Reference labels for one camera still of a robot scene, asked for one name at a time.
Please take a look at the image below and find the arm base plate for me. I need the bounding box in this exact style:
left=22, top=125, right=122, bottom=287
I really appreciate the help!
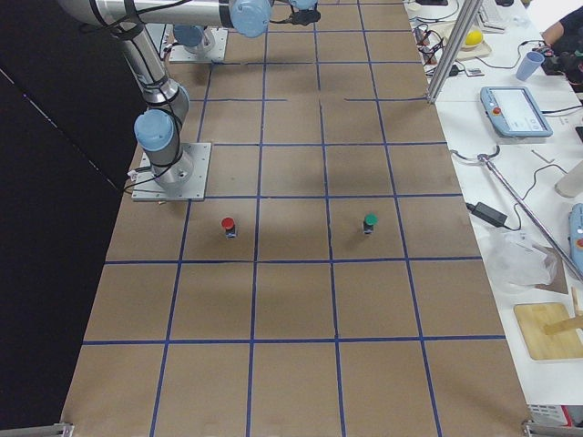
left=169, top=25, right=228, bottom=64
left=130, top=143, right=211, bottom=201

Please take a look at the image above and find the wooden cutting board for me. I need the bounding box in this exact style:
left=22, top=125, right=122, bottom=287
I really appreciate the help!
left=514, top=302, right=582, bottom=361

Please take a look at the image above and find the clear plastic bag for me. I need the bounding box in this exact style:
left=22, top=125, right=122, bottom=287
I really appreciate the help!
left=484, top=231, right=558, bottom=288

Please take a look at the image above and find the yellow lemon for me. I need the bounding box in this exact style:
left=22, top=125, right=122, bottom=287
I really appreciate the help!
left=462, top=30, right=484, bottom=49

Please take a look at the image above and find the blue plastic cup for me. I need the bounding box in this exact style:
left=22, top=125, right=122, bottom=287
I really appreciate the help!
left=516, top=51, right=545, bottom=81

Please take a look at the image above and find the beige tray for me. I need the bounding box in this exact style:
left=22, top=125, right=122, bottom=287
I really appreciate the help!
left=429, top=22, right=494, bottom=62

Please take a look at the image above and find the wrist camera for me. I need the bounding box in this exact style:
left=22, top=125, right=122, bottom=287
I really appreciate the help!
left=290, top=8, right=322, bottom=26

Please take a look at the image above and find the teach pendant tablet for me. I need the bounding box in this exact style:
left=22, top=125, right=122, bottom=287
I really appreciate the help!
left=479, top=86, right=553, bottom=137

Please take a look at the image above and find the red push button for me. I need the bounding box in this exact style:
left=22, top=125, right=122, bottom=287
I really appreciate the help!
left=220, top=217, right=237, bottom=239

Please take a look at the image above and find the green push button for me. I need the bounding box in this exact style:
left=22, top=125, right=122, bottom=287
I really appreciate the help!
left=363, top=213, right=378, bottom=235

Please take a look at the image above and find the aluminium frame post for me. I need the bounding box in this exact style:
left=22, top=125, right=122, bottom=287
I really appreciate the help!
left=426, top=0, right=483, bottom=104

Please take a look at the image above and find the metal rod with handle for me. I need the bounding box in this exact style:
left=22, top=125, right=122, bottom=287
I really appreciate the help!
left=450, top=146, right=582, bottom=282

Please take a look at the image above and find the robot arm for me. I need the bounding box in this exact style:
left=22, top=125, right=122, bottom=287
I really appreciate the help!
left=173, top=25, right=215, bottom=55
left=58, top=1, right=272, bottom=191

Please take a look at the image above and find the black power adapter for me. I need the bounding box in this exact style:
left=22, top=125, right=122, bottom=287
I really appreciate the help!
left=471, top=202, right=507, bottom=228

